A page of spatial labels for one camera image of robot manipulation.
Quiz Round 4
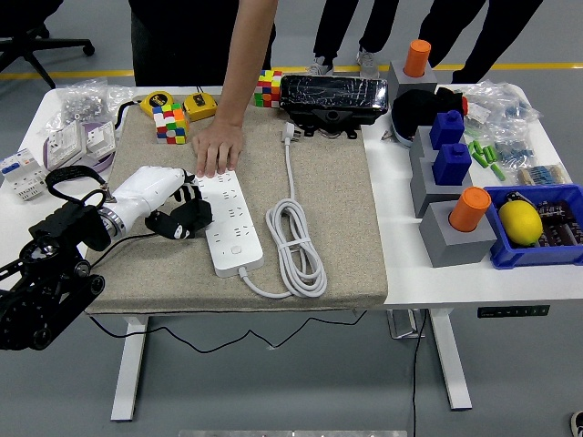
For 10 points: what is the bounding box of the person's left hand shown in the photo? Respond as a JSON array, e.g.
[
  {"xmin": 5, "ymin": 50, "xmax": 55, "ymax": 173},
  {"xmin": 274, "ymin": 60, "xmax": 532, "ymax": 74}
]
[{"xmin": 191, "ymin": 117, "xmax": 246, "ymax": 180}]

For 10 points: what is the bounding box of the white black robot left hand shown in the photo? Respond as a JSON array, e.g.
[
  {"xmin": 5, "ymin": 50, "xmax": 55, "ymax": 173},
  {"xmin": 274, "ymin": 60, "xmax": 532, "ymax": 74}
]
[{"xmin": 107, "ymin": 164, "xmax": 204, "ymax": 241}]

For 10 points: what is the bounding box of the square yellow tape measure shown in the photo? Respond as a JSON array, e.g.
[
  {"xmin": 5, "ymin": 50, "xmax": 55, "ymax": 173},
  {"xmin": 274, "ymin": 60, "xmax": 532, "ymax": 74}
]
[{"xmin": 182, "ymin": 84, "xmax": 218, "ymax": 123}]

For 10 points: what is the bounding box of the black plug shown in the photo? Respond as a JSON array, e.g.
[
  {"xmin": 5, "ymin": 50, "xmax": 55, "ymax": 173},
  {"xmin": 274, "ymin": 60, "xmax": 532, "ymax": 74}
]
[{"xmin": 171, "ymin": 198, "xmax": 214, "ymax": 239}]

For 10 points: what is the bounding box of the white power strip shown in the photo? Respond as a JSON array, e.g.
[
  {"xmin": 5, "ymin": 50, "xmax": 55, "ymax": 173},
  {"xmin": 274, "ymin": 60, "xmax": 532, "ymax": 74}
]
[{"xmin": 196, "ymin": 170, "xmax": 265, "ymax": 279}]

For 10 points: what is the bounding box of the multicolour puzzle cube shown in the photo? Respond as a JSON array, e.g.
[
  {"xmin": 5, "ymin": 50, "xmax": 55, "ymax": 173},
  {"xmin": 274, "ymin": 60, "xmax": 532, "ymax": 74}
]
[
  {"xmin": 253, "ymin": 68, "xmax": 284, "ymax": 109},
  {"xmin": 152, "ymin": 103, "xmax": 189, "ymax": 146}
]

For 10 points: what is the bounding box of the small white socket plate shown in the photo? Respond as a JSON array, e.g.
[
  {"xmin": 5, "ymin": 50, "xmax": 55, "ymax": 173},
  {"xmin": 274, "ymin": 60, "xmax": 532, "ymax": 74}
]
[{"xmin": 84, "ymin": 121, "xmax": 118, "ymax": 158}]

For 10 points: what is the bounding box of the round yellow tape measure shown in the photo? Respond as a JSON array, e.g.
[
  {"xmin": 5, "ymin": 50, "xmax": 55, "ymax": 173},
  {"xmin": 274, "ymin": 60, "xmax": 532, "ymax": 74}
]
[{"xmin": 112, "ymin": 89, "xmax": 177, "ymax": 138}]

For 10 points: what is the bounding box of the large white socket plate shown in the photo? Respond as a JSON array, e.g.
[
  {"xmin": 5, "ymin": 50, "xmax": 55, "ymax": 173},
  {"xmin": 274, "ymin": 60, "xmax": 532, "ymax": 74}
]
[{"xmin": 46, "ymin": 120, "xmax": 88, "ymax": 173}]

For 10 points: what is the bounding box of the clear bag of nuts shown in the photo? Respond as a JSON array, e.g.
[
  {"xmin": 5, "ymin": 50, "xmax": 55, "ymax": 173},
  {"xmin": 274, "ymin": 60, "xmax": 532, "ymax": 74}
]
[{"xmin": 38, "ymin": 76, "xmax": 138, "ymax": 137}]

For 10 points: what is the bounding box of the person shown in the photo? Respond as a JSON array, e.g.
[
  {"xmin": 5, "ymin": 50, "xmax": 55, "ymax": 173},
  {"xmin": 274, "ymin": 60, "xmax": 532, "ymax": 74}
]
[
  {"xmin": 128, "ymin": 0, "xmax": 277, "ymax": 87},
  {"xmin": 307, "ymin": 0, "xmax": 400, "ymax": 79},
  {"xmin": 417, "ymin": 0, "xmax": 546, "ymax": 86}
]

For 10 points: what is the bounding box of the black film-wrapped device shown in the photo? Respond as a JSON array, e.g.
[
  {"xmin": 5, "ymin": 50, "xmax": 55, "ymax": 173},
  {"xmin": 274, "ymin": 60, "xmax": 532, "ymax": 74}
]
[{"xmin": 278, "ymin": 74, "xmax": 391, "ymax": 140}]

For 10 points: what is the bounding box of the white circuit breaker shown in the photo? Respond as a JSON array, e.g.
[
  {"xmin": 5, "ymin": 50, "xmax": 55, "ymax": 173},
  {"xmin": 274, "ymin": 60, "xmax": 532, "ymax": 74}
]
[{"xmin": 0, "ymin": 147, "xmax": 54, "ymax": 202}]

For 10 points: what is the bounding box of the grey-brown mat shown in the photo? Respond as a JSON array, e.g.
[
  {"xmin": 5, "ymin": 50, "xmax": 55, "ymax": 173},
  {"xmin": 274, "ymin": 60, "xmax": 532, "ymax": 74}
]
[{"xmin": 83, "ymin": 93, "xmax": 389, "ymax": 316}]

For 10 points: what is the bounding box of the white table leg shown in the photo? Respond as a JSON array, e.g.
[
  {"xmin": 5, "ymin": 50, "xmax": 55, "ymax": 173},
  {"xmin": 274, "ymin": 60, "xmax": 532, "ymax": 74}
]
[
  {"xmin": 110, "ymin": 313, "xmax": 151, "ymax": 422},
  {"xmin": 427, "ymin": 308, "xmax": 474, "ymax": 412}
]

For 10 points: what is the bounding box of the white blue rounded base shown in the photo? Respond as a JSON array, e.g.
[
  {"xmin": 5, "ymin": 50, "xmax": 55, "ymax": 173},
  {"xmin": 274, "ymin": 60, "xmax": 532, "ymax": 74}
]
[{"xmin": 392, "ymin": 122, "xmax": 418, "ymax": 149}]

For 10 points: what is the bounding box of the black office chair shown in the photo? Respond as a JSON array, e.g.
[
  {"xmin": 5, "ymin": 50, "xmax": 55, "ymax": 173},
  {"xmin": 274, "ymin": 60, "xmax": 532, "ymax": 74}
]
[{"xmin": 0, "ymin": 0, "xmax": 96, "ymax": 90}]

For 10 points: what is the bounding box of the grey block with round hole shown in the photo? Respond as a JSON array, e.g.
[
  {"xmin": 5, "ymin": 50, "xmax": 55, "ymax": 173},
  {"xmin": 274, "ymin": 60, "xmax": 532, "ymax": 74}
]
[
  {"xmin": 386, "ymin": 60, "xmax": 438, "ymax": 99},
  {"xmin": 418, "ymin": 199, "xmax": 498, "ymax": 269}
]

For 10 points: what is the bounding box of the black cloth bundle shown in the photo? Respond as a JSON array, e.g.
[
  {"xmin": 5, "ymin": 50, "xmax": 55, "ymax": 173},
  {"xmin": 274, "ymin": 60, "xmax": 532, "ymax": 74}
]
[{"xmin": 391, "ymin": 86, "xmax": 465, "ymax": 137}]

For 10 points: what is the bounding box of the plain grey block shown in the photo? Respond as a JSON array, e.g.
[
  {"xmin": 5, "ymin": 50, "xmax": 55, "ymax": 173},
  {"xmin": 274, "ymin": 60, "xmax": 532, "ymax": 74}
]
[{"xmin": 409, "ymin": 157, "xmax": 475, "ymax": 219}]

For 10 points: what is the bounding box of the orange cylinder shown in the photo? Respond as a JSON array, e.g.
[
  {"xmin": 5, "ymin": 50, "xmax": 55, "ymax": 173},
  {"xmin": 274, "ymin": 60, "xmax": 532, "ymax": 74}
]
[
  {"xmin": 404, "ymin": 39, "xmax": 433, "ymax": 78},
  {"xmin": 448, "ymin": 186, "xmax": 492, "ymax": 233}
]

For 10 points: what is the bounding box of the blue block with knob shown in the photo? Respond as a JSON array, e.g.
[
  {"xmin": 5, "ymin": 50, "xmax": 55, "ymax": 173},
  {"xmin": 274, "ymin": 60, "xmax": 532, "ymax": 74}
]
[
  {"xmin": 431, "ymin": 142, "xmax": 473, "ymax": 186},
  {"xmin": 429, "ymin": 109, "xmax": 465, "ymax": 151}
]

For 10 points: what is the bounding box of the large clear parts bag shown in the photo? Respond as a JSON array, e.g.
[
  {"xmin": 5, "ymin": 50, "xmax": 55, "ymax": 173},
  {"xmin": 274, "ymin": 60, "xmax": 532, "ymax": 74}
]
[{"xmin": 455, "ymin": 79, "xmax": 546, "ymax": 137}]

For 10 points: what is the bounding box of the bag of blue components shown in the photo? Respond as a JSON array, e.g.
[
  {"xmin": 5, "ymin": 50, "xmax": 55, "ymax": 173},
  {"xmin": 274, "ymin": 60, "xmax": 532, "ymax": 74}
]
[{"xmin": 494, "ymin": 131, "xmax": 537, "ymax": 168}]

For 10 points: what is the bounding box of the yellow lemon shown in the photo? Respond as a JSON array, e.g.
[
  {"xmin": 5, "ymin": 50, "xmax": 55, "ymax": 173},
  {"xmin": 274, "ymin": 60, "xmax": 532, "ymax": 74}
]
[{"xmin": 497, "ymin": 199, "xmax": 544, "ymax": 249}]

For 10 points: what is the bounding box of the bag of striped resistors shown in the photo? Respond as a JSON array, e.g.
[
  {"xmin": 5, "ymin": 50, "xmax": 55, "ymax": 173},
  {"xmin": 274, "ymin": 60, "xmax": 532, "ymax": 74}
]
[{"xmin": 517, "ymin": 163, "xmax": 570, "ymax": 186}]

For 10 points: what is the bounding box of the blue plastic bin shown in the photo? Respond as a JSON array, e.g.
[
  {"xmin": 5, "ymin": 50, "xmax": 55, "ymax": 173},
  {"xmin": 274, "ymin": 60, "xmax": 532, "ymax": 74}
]
[{"xmin": 482, "ymin": 183, "xmax": 583, "ymax": 270}]

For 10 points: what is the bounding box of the black table control panel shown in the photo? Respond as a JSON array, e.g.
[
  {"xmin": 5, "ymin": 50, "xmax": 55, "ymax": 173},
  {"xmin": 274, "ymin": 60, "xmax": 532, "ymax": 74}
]
[{"xmin": 476, "ymin": 304, "xmax": 551, "ymax": 319}]

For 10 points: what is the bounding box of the dark brown capacitor pile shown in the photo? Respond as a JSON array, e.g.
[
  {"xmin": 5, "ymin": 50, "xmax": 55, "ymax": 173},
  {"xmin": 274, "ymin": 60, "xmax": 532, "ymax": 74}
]
[{"xmin": 535, "ymin": 198, "xmax": 583, "ymax": 248}]

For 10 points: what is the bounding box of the white power cable with plug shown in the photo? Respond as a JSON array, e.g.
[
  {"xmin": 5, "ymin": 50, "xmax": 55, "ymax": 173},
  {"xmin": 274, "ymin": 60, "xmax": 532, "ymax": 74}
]
[{"xmin": 237, "ymin": 120, "xmax": 329, "ymax": 300}]

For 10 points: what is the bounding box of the thin black plug cord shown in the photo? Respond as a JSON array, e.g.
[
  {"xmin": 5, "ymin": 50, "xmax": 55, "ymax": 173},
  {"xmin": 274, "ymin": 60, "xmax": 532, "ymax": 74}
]
[{"xmin": 85, "ymin": 231, "xmax": 368, "ymax": 354}]

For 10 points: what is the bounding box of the black hanging cable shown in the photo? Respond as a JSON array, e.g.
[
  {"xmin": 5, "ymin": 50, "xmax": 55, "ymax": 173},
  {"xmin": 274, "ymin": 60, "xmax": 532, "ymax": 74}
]
[{"xmin": 411, "ymin": 309, "xmax": 429, "ymax": 437}]

